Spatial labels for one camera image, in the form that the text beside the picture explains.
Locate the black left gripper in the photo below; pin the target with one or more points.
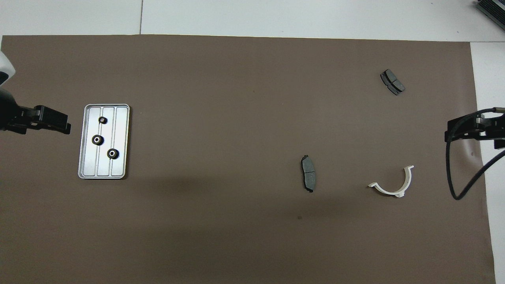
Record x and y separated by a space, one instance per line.
10 116

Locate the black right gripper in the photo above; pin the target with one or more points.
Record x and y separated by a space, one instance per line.
493 126

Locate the small black bearing gear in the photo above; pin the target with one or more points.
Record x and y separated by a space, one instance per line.
102 120

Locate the silver metal tray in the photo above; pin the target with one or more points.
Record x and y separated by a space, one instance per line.
120 130

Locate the short wide grey brake pad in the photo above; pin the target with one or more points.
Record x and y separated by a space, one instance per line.
393 82

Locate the dark ridged equipment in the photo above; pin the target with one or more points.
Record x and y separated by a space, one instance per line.
493 12

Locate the long grey brake pad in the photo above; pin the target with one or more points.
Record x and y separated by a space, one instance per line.
308 173

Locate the brown table mat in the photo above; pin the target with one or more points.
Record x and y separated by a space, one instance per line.
236 98

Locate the white curved plastic bracket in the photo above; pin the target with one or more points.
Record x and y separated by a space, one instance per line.
388 192

